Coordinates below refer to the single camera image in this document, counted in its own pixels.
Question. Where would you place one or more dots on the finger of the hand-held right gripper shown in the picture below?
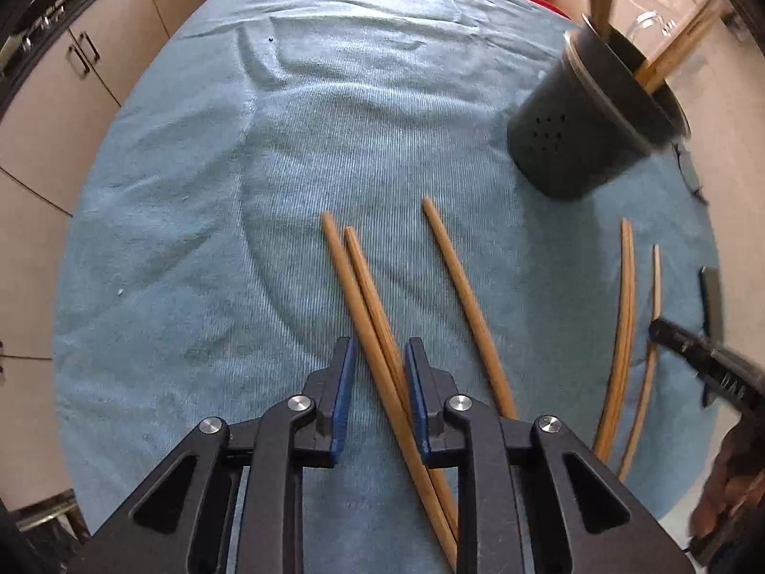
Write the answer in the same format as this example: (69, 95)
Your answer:
(681, 344)
(712, 302)

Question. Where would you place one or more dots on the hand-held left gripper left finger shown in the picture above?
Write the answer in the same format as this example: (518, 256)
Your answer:
(343, 397)

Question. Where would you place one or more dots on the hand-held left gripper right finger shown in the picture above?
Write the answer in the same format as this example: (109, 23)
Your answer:
(418, 403)

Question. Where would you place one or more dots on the dark perforated utensil holder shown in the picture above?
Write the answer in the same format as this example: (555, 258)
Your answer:
(574, 131)

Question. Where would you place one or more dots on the person's right hand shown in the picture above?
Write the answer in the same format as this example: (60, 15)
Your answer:
(738, 472)

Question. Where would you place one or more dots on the blue tablecloth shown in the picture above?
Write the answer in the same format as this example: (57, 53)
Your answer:
(239, 221)

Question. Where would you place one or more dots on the clear glass mug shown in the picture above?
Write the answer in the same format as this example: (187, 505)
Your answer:
(651, 19)

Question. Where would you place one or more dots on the large red basin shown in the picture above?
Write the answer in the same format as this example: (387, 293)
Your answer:
(547, 3)

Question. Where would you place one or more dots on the lower kitchen cabinets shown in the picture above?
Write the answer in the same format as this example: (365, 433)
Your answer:
(89, 89)

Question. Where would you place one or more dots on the gas stove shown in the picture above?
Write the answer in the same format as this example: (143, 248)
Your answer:
(42, 18)

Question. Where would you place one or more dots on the chrome metal frame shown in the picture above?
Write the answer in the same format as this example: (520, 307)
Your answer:
(45, 511)

